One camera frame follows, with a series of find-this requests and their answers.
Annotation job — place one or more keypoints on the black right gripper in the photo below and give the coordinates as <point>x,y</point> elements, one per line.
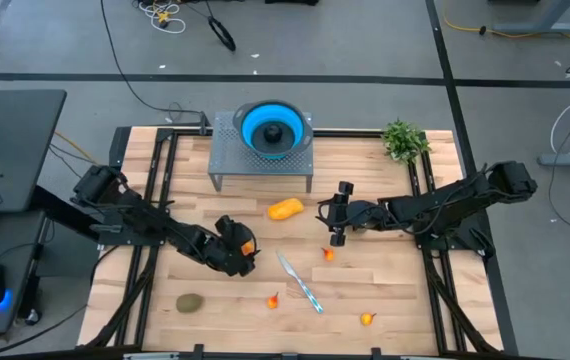
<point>360,215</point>

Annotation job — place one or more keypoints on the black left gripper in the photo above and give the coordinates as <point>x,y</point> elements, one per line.
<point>227,245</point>

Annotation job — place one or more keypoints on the yellow toy mango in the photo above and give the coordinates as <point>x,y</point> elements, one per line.
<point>285,209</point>

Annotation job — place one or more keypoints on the dark toy avocado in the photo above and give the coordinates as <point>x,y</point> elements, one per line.
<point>273,133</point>

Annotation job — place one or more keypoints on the blue collapsible bowl grey rim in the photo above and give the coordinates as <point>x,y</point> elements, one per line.
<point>257,125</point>

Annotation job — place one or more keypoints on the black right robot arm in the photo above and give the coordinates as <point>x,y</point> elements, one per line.
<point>445,207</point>

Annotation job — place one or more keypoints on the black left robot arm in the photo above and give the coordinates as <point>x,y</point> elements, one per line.
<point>145,217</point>

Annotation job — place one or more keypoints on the grey perforated metal shelf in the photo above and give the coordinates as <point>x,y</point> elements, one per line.
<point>225,160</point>

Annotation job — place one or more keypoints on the small green potted plant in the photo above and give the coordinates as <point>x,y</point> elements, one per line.
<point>404,142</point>

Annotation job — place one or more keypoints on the black desk support beam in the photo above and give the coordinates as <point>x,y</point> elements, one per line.
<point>60,210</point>

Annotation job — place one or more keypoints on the dark grey side desk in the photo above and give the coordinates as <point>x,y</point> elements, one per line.
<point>15,260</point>

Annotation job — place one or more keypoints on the large black desk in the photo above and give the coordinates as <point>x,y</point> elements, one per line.
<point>15,150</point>

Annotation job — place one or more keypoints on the grey desk leg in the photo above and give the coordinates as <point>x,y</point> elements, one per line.
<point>540,26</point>

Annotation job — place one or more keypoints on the black aluminium table frame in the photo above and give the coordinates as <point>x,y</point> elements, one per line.
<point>345,133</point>

